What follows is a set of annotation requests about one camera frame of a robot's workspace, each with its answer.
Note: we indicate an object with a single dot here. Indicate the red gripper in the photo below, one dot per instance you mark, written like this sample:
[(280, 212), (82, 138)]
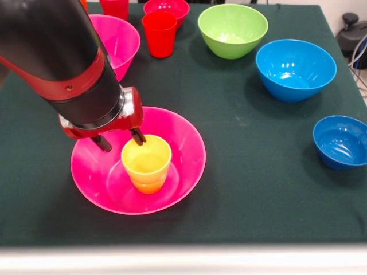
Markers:
[(134, 114)]

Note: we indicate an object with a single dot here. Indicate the yellow cup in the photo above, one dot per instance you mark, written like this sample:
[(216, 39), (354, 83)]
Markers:
[(146, 172)]

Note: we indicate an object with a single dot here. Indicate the large pink bowl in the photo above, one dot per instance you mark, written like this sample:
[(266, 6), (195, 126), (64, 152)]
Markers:
[(186, 160), (120, 40)]

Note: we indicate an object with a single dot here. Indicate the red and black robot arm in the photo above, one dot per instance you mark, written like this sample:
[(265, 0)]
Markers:
[(57, 57)]

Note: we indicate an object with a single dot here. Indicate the red cup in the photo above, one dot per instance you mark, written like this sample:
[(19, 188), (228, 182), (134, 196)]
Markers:
[(159, 37), (116, 8)]

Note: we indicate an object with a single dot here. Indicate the orange cup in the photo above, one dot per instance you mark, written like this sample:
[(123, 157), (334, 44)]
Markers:
[(84, 5)]

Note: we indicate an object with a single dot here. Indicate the small pink bowl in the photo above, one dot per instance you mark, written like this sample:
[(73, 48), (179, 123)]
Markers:
[(172, 8)]

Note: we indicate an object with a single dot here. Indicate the dark green table cloth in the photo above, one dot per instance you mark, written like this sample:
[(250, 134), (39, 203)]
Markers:
[(258, 200)]

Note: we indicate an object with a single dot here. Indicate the green bowl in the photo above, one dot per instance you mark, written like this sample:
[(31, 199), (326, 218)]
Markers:
[(232, 31)]

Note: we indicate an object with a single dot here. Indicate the light blue bowl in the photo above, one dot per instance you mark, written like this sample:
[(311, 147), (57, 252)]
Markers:
[(295, 71)]

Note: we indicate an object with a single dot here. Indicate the small dark blue bowl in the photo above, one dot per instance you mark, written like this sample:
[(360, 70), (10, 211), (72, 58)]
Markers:
[(341, 143)]

